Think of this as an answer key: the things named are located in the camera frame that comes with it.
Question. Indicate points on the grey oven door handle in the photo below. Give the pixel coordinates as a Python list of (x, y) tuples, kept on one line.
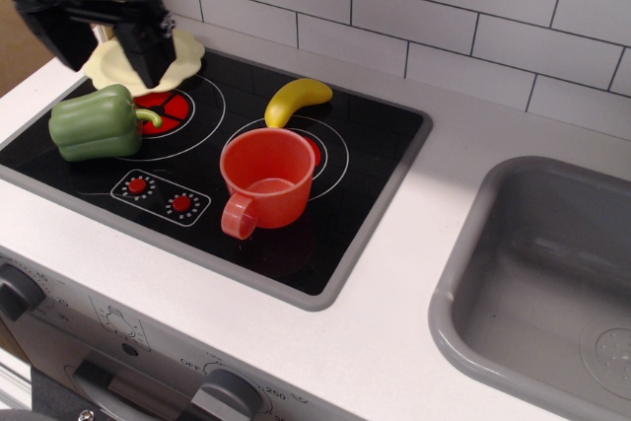
[(125, 394)]

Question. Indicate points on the grey sink basin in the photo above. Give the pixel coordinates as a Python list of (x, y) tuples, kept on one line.
[(535, 297)]

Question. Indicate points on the yellow toy banana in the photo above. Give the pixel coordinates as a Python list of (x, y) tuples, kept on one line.
[(293, 96)]

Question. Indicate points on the grey right oven knob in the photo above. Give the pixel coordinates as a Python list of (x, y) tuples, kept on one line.
[(228, 397)]

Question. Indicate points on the grey oven knob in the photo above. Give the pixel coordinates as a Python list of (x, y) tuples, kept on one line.
[(20, 294), (228, 397)]

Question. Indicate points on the red plastic cup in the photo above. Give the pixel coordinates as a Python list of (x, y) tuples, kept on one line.
[(269, 174)]

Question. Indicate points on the cream scalloped plate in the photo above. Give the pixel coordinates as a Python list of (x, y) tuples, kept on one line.
[(108, 66)]

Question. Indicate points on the grey left oven knob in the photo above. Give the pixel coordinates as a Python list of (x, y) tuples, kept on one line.
[(20, 294)]

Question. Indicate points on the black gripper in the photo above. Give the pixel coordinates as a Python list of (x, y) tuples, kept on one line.
[(144, 29)]

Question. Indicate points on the black toy stovetop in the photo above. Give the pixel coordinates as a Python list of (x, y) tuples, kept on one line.
[(171, 193)]

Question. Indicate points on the green toy bell pepper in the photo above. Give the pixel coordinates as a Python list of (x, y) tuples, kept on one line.
[(103, 124)]

